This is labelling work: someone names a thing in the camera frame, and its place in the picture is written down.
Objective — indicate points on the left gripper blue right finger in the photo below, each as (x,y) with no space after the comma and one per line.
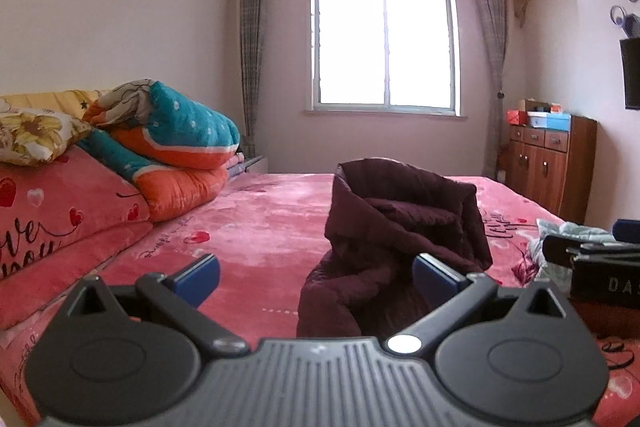
(454,297)

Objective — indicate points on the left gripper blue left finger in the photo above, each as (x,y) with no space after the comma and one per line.
(173,300)

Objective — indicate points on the purple down jacket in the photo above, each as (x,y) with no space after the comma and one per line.
(383,214)

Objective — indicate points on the light green quilted jacket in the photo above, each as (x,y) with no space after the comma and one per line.
(549,250)

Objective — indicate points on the brown wooden dresser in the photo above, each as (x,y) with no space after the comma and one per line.
(554,168)

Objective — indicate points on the pink heart-print pillow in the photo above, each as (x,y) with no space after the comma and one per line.
(58,222)

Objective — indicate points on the orange teal folded quilt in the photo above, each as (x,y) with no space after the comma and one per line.
(172,149)

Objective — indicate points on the blue box on dresser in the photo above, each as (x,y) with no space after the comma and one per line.
(549,121)

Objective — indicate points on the red box on dresser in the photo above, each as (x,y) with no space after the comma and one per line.
(516,117)

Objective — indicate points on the yellow floral pillow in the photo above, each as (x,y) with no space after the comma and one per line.
(37,128)

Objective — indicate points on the right plaid curtain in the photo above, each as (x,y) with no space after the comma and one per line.
(494,24)

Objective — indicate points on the plaid curtain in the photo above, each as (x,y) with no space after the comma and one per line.
(494,24)
(252,30)

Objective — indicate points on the left plaid curtain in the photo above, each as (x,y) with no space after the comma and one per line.
(252,30)

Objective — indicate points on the black wall television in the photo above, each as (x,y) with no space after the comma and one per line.
(630,53)

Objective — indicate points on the round wall decorations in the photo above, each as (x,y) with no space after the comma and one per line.
(628,22)

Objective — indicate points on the window with white frame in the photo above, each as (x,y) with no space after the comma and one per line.
(394,56)

